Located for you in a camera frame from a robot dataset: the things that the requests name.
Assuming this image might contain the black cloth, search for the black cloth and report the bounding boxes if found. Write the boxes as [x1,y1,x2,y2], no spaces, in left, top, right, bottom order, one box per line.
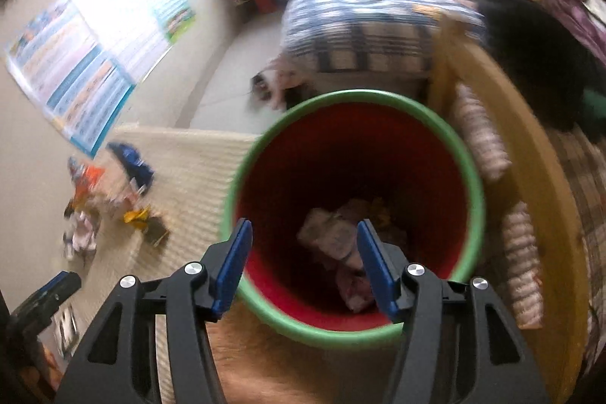
[478,0,606,133]

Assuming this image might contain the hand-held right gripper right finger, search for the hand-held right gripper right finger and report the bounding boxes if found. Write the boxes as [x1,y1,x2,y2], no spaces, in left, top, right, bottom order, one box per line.
[356,219,552,404]

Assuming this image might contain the large blue wall chart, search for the large blue wall chart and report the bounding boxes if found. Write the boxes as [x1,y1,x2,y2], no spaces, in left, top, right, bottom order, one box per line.
[5,0,136,159]

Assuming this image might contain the brown plaid cloth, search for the brown plaid cloth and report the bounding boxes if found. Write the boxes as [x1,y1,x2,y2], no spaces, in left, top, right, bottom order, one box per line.
[554,120,606,376]

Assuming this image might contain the red bin with green rim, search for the red bin with green rim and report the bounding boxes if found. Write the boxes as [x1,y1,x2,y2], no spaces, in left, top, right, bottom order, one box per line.
[222,90,486,348]

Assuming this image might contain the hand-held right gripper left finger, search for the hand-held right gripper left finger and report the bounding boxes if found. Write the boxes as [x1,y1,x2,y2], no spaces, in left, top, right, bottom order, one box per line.
[54,218,254,404]

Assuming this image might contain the yellow snack wrapper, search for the yellow snack wrapper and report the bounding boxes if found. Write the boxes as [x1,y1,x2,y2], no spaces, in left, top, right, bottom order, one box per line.
[122,205,157,227]

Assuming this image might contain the pink snack bag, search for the pink snack bag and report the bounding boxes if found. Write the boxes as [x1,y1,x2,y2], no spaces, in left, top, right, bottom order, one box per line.
[334,264,380,312]

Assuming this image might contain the green-edged wall poster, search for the green-edged wall poster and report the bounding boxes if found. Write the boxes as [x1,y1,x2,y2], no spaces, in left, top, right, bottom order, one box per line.
[151,0,197,45]

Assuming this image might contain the yellow wooden chair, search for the yellow wooden chair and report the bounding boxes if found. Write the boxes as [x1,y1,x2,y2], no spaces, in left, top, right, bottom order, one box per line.
[426,16,590,404]

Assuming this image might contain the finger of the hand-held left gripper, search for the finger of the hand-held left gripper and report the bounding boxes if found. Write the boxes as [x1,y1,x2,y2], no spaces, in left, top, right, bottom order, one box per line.
[28,270,82,315]

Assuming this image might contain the orange snack wrapper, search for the orange snack wrapper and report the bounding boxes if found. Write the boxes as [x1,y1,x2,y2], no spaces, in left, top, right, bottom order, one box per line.
[69,158,107,201]

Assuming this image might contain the grey shoe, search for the grey shoe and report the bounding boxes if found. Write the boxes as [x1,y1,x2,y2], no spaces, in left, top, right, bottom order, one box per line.
[250,70,280,106]

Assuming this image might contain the blue and white carton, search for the blue and white carton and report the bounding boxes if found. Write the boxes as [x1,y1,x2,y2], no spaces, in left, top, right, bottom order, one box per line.
[297,198,375,272]

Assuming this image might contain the pale grid wall poster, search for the pale grid wall poster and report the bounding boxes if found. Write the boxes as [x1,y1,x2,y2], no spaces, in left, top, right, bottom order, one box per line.
[80,0,176,83]

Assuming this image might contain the black and white paper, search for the black and white paper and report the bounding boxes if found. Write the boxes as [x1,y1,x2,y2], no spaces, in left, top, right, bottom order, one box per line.
[64,210,100,260]

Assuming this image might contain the blue snack wrapper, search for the blue snack wrapper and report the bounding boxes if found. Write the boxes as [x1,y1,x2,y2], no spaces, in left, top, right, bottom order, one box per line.
[108,142,155,192]

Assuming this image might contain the pink striped cushion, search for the pink striped cushion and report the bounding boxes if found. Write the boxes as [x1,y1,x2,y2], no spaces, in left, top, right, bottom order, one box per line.
[447,82,545,331]

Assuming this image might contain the patchwork bed sheet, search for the patchwork bed sheet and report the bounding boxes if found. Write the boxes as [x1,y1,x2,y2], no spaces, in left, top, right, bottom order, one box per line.
[279,0,486,76]

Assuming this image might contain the dark brown gold-striped wrapper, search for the dark brown gold-striped wrapper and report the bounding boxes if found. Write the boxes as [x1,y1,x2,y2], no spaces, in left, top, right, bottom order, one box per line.
[142,219,170,248]

